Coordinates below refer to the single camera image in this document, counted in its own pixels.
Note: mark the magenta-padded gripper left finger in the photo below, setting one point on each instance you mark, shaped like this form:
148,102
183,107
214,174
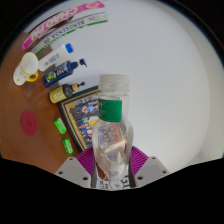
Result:
75,170

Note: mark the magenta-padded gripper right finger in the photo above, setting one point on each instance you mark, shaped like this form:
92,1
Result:
150,169

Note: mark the clear green-labelled plastic bottle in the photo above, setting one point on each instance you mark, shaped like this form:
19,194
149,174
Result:
111,133

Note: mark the framed group photo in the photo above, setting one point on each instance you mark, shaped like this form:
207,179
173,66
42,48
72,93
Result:
78,116

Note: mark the flat round red coaster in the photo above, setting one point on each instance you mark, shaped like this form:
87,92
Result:
28,123

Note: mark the amber pump bottle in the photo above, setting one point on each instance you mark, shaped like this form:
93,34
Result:
61,94

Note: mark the dark blue pump bottle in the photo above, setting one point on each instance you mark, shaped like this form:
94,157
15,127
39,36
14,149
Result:
60,71

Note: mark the white bottle with blue cap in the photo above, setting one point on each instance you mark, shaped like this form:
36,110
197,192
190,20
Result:
53,58

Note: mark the white and green shuttlecock tube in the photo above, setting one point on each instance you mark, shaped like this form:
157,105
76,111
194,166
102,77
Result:
71,30

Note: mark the pink shuttlecock tube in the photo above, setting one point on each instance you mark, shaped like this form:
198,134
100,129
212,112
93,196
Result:
63,18

